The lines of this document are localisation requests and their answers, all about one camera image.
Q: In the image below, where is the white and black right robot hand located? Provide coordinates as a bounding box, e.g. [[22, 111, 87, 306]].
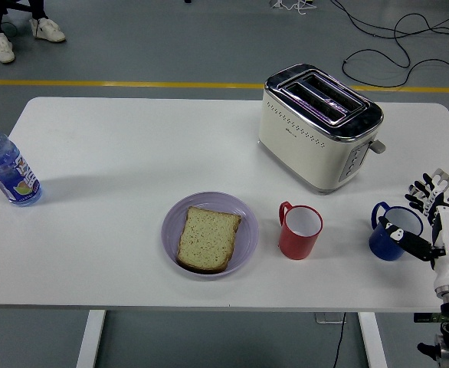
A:
[[379, 172, 449, 289]]

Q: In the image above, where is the blue enamel cup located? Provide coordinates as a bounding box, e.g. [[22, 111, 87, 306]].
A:
[[369, 202, 425, 262]]

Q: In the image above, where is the red enamel cup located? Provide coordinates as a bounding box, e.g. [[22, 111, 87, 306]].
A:
[[278, 200, 324, 261]]

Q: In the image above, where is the slice of bread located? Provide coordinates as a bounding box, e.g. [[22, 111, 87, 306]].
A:
[[175, 205, 243, 274]]

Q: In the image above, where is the black table control panel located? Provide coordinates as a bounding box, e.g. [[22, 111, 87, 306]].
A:
[[413, 312, 444, 324]]

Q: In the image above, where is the white table leg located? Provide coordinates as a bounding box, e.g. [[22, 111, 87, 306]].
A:
[[358, 312, 388, 368], [75, 309, 107, 368]]

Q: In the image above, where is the cream and chrome toaster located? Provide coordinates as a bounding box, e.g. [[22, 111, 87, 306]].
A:
[[257, 63, 387, 196]]

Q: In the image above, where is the purple round plate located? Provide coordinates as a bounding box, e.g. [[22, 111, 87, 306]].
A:
[[161, 191, 260, 281]]

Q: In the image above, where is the clear bottle with blue cap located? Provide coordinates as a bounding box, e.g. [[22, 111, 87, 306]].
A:
[[0, 120, 43, 208]]

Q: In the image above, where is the white shoe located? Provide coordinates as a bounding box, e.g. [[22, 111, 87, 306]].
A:
[[0, 32, 16, 64], [30, 17, 67, 43]]

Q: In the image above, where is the black chair base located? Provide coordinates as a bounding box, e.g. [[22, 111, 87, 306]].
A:
[[0, 0, 32, 15]]

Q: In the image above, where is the grey bracket under table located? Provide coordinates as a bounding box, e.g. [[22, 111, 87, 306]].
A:
[[315, 312, 347, 325]]

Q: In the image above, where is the thin black cable under table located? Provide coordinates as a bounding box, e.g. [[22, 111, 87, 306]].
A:
[[331, 312, 347, 368]]

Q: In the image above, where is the black floor cable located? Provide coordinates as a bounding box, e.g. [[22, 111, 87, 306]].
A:
[[342, 48, 449, 88], [329, 0, 449, 50]]

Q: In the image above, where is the white floor cable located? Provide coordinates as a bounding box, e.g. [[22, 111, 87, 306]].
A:
[[268, 0, 317, 16]]

